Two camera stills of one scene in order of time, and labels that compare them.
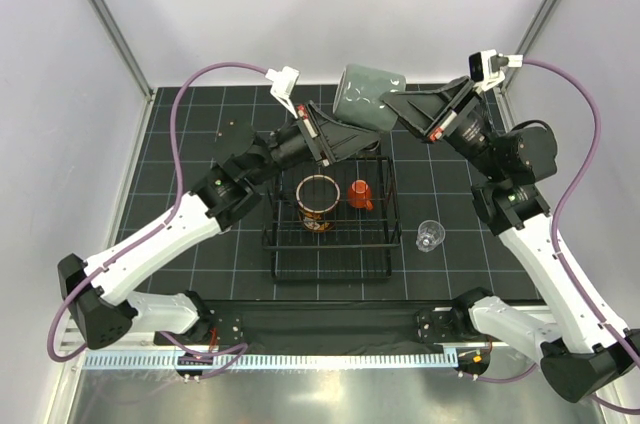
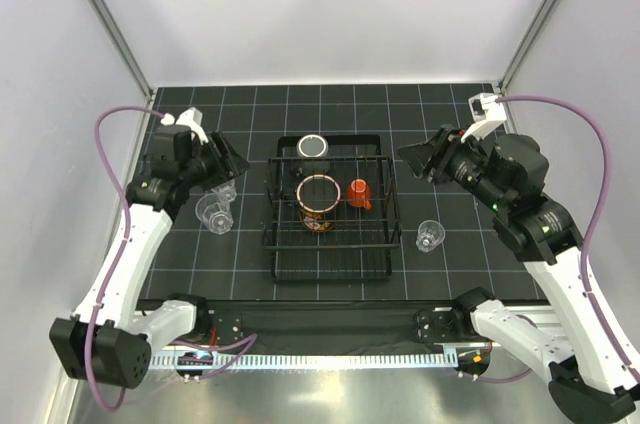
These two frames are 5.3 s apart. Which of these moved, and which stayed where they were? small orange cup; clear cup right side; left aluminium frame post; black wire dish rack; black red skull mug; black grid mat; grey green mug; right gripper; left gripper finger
Moved: grey green mug; left gripper finger; right gripper
Stayed: black red skull mug; clear cup right side; black grid mat; left aluminium frame post; black wire dish rack; small orange cup
